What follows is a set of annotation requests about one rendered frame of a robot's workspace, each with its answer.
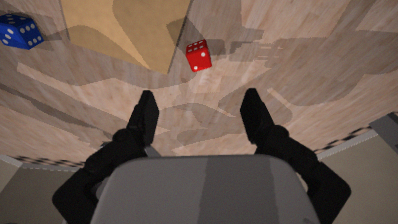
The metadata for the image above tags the blue die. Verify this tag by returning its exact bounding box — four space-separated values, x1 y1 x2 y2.
0 14 44 50

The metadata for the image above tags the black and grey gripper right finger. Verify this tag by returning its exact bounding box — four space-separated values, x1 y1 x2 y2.
240 88 351 224

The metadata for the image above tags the red die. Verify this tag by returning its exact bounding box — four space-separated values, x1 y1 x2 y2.
186 40 212 72

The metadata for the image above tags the tan square mat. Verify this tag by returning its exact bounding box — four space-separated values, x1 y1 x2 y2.
61 0 190 75

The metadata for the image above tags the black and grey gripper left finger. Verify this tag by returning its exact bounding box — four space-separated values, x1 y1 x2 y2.
52 90 159 224

